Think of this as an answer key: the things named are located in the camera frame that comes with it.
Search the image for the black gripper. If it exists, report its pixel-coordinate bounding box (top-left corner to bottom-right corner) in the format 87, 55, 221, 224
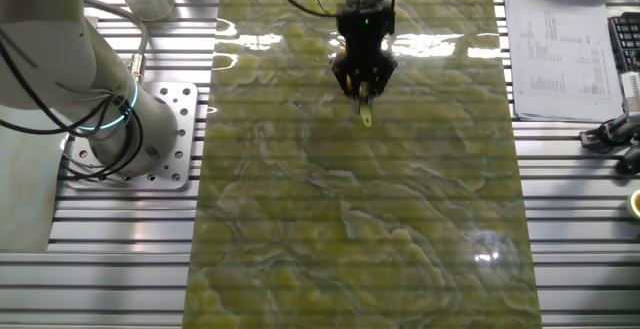
331, 7, 400, 102

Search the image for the green marble pattern mat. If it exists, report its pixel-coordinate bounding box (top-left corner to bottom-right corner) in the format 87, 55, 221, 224
182, 0, 544, 329

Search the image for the printed paper sheet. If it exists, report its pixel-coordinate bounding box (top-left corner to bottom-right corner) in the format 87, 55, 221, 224
503, 0, 625, 123

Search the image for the black clamp tool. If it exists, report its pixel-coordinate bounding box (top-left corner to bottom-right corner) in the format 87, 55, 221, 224
579, 111, 640, 150

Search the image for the black keyboard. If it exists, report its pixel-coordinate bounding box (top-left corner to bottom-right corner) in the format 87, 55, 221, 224
607, 11, 640, 74

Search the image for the white ribbed adapter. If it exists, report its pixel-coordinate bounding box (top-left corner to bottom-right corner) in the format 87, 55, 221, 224
619, 70, 640, 115

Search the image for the green tape roll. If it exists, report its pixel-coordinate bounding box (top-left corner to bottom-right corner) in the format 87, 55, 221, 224
625, 188, 640, 220

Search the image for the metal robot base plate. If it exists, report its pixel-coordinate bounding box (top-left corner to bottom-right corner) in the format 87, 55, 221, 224
63, 81, 200, 191

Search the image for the grey cable with metal connector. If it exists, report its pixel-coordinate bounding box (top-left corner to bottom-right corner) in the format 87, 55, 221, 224
82, 0, 151, 85

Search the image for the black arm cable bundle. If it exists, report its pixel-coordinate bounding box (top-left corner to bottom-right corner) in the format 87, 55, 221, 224
0, 23, 146, 183

